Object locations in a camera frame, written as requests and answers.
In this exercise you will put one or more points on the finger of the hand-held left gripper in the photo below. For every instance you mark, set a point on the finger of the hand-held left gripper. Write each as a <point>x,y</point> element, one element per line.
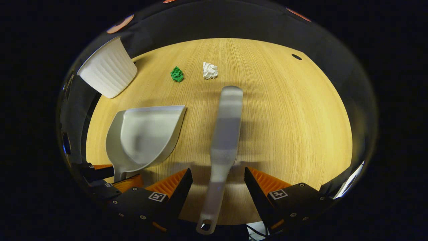
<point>107,191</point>
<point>98,172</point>

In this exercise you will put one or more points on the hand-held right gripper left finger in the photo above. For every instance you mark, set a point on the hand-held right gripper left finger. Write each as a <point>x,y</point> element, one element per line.
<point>180,197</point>

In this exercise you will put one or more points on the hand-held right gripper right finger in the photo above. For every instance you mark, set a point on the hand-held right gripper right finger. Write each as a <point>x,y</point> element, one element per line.
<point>255,194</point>

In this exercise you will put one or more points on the grey plastic dustpan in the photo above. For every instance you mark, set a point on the grey plastic dustpan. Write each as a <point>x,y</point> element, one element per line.
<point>147,134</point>

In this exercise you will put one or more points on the small grey broom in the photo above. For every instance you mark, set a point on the small grey broom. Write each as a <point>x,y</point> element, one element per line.
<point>225,134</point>

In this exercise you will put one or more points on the white ribbed garbage bin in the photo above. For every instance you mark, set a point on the white ribbed garbage bin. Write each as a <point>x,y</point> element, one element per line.
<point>108,70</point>

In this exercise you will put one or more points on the green paper ball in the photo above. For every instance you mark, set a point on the green paper ball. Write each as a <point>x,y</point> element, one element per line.
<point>177,74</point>

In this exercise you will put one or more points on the white paper ball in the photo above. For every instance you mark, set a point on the white paper ball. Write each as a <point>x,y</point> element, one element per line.
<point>210,71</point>

